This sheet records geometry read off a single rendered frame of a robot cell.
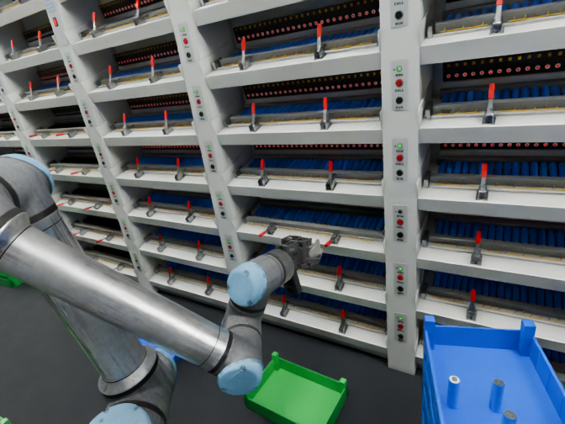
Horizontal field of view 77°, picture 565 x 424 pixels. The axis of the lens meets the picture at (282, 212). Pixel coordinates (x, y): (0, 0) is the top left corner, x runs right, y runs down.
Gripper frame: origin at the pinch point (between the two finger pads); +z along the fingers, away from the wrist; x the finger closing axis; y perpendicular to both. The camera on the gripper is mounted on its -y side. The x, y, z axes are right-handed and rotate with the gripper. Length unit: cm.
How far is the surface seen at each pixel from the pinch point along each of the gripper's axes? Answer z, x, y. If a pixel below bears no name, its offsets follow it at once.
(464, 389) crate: -28, -45, -12
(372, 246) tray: 16.3, -13.5, -0.8
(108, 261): 27, 153, -37
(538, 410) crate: -27, -56, -12
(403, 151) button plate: 6.5, -23.7, 30.7
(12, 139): 6, 204, 37
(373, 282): 25.3, -11.6, -16.8
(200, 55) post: 0, 43, 62
